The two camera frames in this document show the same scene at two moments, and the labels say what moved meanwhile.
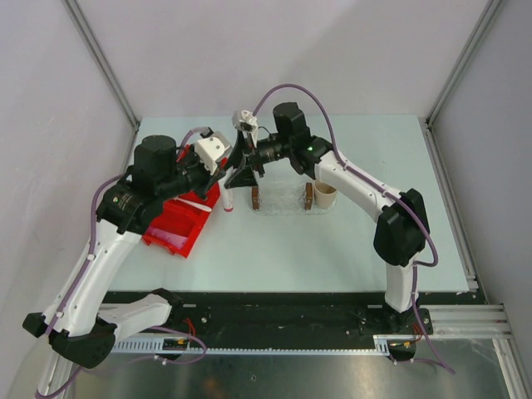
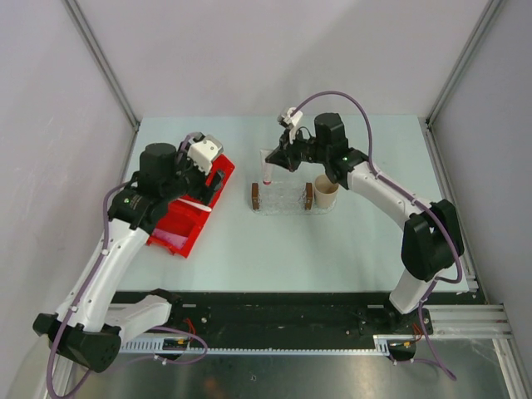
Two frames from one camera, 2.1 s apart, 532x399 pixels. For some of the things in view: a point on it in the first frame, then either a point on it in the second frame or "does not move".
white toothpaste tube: (228, 195) → (267, 167)
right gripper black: (244, 176) → (284, 155)
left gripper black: (209, 179) does not move
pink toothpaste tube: (176, 239) does not move
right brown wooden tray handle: (308, 196) does not move
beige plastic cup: (325, 195) does not move
